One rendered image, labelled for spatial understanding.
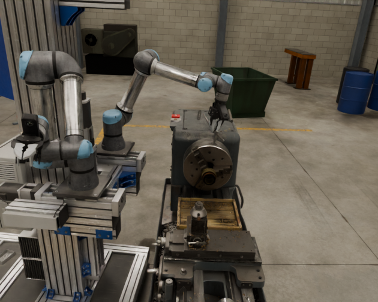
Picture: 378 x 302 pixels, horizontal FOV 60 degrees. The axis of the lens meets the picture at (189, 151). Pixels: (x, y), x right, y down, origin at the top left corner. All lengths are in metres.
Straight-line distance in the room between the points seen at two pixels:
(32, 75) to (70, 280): 1.38
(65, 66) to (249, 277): 1.21
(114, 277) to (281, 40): 10.85
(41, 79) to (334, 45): 12.14
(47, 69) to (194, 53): 10.51
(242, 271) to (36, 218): 0.99
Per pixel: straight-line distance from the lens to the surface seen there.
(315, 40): 12.82
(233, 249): 1.61
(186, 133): 2.15
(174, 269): 1.57
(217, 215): 1.97
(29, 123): 1.14
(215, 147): 2.00
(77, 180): 1.66
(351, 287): 3.13
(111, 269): 2.62
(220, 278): 1.65
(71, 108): 1.40
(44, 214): 1.72
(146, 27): 11.81
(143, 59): 1.90
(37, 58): 1.51
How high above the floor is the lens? 1.99
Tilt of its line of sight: 23 degrees down
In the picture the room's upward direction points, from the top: 3 degrees clockwise
